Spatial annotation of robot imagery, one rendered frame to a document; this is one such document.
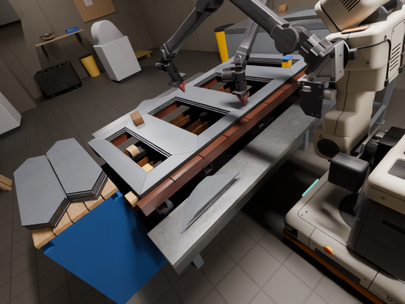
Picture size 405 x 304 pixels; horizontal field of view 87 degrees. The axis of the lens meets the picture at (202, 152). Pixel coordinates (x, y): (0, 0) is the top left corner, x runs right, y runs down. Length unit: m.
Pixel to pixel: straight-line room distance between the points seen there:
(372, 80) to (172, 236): 0.95
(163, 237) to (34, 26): 7.49
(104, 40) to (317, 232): 5.49
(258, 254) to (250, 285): 0.19
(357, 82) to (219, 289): 1.31
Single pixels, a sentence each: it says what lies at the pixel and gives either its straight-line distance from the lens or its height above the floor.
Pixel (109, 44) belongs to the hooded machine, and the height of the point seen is 0.84.
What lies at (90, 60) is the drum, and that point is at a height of 0.44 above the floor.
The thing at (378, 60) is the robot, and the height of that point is 1.15.
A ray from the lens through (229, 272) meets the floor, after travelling 1.60.
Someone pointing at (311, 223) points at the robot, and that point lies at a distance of 1.42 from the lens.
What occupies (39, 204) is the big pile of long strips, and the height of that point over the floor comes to 0.85.
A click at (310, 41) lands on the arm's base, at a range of 0.84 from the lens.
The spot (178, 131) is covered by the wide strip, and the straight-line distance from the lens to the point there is 1.24.
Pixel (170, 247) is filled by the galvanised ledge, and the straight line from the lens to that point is 0.96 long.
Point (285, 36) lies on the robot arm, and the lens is 0.85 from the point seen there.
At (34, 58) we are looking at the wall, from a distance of 8.05.
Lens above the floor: 1.47
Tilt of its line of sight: 38 degrees down
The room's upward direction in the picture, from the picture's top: 18 degrees counter-clockwise
